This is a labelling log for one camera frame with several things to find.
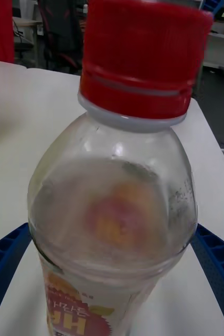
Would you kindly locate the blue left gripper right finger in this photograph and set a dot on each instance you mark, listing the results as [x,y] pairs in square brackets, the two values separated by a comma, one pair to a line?
[219,258]

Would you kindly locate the red panel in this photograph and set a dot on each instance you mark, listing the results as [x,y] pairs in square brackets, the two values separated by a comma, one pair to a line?
[0,29]

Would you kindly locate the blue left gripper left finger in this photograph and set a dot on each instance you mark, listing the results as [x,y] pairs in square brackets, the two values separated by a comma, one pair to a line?
[1,258]

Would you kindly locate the clear bottle with red cap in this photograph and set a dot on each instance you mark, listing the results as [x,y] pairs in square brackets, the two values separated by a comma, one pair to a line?
[117,183]

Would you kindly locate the white shelf unit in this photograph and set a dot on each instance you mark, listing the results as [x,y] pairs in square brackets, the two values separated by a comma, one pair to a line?
[222,34]

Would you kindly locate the black office chair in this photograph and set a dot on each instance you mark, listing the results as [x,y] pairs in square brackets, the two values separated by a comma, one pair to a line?
[58,31]

